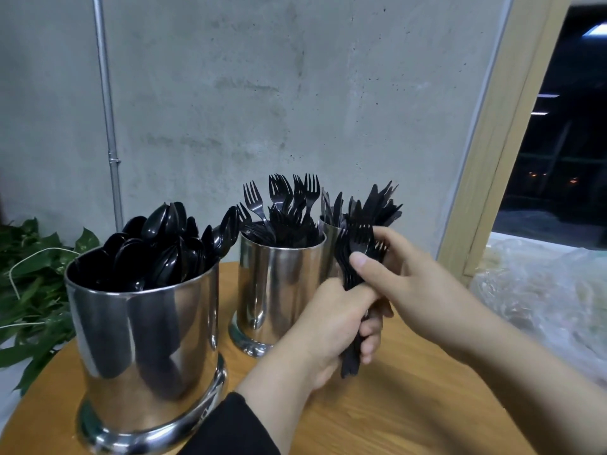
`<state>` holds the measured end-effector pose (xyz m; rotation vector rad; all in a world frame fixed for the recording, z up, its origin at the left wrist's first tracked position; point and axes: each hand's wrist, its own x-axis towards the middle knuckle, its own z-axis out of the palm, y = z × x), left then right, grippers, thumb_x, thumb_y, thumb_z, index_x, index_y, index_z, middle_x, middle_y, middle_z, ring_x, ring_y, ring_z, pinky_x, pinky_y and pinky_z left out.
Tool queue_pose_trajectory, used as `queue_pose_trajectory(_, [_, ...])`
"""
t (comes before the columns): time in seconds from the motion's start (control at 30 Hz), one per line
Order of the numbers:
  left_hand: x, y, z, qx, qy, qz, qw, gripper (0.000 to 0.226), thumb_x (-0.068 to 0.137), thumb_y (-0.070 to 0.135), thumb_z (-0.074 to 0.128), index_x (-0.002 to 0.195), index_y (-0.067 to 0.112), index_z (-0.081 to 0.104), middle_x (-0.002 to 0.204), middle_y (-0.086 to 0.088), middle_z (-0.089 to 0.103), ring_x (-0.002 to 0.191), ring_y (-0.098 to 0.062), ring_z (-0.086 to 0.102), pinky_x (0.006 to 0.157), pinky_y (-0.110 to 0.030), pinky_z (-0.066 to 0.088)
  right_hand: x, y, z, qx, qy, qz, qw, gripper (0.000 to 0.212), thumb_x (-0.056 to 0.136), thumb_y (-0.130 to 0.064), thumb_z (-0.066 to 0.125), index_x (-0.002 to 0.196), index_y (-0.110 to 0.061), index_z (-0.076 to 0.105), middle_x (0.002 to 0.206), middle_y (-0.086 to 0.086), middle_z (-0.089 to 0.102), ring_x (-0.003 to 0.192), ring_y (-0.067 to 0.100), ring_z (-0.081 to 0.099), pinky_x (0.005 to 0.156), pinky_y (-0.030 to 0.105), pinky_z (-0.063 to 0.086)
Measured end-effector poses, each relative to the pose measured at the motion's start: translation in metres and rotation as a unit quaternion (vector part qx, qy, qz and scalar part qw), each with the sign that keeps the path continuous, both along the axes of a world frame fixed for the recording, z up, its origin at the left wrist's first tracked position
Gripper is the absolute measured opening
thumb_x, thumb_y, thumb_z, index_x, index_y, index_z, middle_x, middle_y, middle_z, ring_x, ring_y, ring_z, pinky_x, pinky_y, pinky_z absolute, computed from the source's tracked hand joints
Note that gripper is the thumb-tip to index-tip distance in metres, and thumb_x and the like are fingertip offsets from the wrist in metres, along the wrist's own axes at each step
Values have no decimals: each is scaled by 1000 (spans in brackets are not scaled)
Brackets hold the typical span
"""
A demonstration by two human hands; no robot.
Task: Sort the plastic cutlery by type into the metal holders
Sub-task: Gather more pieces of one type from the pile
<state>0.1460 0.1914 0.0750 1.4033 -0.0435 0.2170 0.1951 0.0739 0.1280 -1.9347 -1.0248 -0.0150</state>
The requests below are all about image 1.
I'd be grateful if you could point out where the person's right hand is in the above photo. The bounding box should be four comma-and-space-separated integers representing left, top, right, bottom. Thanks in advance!
349, 225, 494, 361

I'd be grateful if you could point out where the person's left hand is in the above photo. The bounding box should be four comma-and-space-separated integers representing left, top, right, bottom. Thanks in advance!
285, 277, 392, 389

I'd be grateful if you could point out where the bunch of black knives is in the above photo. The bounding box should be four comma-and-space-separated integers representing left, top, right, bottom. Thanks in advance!
321, 181, 403, 228

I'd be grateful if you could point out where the bunch of black forks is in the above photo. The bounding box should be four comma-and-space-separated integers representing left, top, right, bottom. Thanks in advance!
237, 173, 326, 249

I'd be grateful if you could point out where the clear plastic bag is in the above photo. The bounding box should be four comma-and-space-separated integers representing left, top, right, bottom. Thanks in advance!
471, 232, 607, 385

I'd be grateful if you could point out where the bunch of black spoons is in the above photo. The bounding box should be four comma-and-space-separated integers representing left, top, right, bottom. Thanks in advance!
76, 202, 241, 292

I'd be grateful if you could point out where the person's left forearm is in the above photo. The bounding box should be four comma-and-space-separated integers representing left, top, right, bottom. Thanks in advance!
180, 350, 319, 455

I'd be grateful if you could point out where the person's right forearm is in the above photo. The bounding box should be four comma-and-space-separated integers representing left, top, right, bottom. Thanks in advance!
455, 308, 607, 455

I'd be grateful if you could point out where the green leafy plant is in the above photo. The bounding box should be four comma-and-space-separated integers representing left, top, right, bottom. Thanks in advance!
0, 217, 101, 394

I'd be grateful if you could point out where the grey metal pipe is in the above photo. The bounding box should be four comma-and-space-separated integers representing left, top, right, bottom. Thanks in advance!
92, 0, 125, 233

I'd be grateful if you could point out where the thin white cable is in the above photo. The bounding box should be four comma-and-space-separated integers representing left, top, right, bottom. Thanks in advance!
4, 246, 82, 281

